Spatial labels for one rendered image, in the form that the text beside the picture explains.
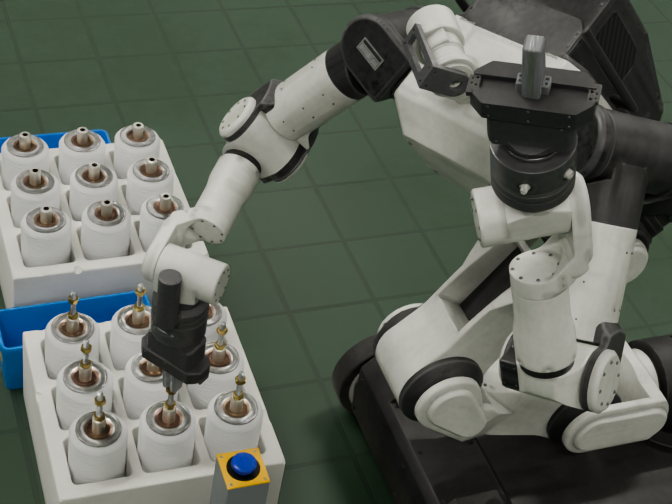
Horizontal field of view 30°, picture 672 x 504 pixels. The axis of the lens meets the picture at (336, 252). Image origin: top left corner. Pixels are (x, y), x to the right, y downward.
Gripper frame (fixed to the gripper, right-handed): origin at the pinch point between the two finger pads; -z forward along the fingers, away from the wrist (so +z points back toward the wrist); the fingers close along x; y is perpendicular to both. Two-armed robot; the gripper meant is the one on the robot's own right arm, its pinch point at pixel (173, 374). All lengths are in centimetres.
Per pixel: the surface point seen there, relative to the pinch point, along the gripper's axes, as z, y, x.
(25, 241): -14, 19, -50
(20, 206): -14, 26, -58
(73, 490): -18.1, -17.1, -5.6
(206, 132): -36, 96, -63
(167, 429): -10.7, -2.2, 1.5
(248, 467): -3.2, -5.2, 19.4
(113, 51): -36, 107, -103
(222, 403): -10.8, 8.4, 4.9
